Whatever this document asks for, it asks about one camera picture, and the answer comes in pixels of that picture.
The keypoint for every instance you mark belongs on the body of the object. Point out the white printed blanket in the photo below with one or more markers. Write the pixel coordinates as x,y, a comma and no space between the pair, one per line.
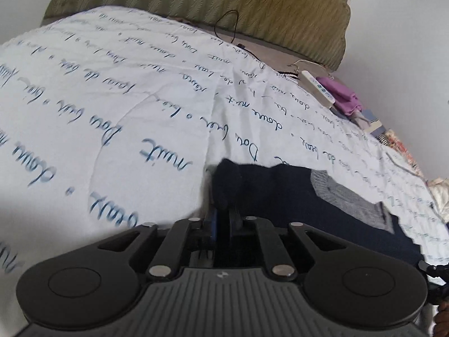
105,94

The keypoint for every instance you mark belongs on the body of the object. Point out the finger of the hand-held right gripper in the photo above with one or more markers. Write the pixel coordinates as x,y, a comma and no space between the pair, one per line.
433,271

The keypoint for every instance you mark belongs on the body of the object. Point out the purple cloth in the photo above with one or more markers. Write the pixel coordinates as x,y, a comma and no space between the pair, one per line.
338,92

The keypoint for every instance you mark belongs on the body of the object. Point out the olive green padded headboard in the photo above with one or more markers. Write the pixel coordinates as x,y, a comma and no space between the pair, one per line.
210,0

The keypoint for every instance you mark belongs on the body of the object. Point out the blue grey folded cloth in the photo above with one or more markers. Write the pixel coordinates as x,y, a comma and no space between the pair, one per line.
370,120

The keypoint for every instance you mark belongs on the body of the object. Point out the floral patterned cloth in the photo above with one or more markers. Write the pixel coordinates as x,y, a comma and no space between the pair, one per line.
400,146

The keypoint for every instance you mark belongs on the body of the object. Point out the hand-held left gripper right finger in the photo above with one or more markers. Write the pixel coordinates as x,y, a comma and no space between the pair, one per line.
262,236

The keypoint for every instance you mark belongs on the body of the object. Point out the navy and grey knit garment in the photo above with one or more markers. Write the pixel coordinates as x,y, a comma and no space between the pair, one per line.
298,196

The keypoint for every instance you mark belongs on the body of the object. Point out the white crumpled cloth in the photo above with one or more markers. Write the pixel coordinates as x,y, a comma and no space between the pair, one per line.
442,196

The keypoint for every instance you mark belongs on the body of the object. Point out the person's right hand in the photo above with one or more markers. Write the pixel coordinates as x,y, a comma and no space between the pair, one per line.
442,319

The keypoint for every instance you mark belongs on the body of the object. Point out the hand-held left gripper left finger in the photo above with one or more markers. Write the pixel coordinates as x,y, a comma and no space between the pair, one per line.
212,227

